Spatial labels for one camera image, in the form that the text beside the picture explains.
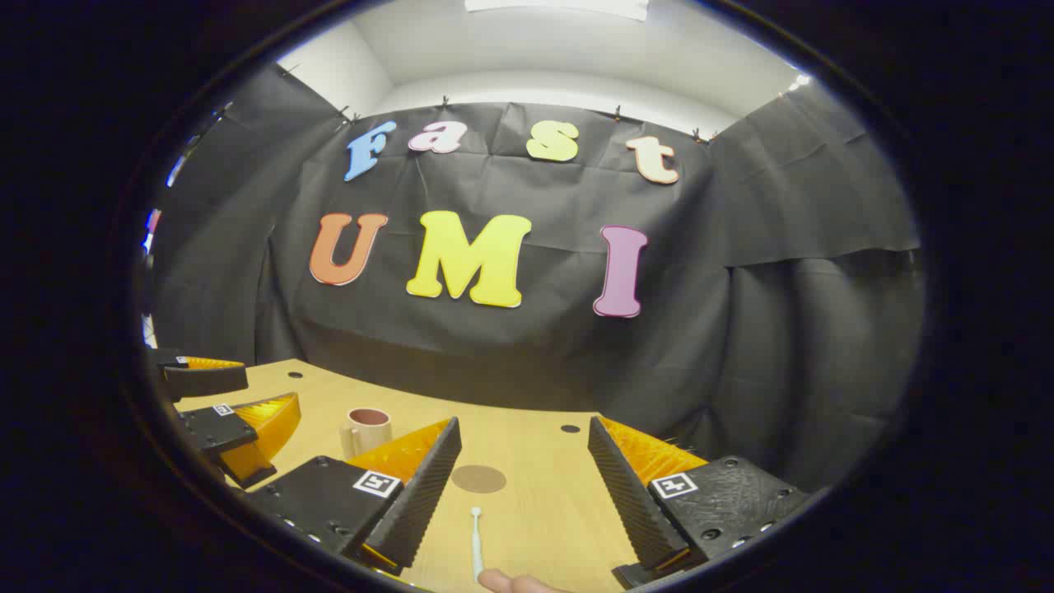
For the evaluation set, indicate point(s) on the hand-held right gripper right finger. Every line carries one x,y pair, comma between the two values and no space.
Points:
630,494

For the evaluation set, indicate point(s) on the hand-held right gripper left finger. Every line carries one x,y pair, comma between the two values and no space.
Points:
420,494

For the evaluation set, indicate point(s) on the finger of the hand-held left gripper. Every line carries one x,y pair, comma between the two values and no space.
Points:
206,380
218,428

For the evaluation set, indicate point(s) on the brown round coaster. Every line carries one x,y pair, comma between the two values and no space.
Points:
478,478

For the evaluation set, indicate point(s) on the white toothbrush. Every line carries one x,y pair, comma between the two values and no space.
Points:
476,543

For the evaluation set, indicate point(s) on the beige cup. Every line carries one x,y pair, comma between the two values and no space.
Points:
366,438

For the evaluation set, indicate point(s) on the wooden desktop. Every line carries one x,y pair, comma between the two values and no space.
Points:
527,511

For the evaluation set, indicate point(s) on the black backdrop cloth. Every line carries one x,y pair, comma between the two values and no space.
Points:
510,362

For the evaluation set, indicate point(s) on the white ceiling light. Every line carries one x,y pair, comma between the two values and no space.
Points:
560,7

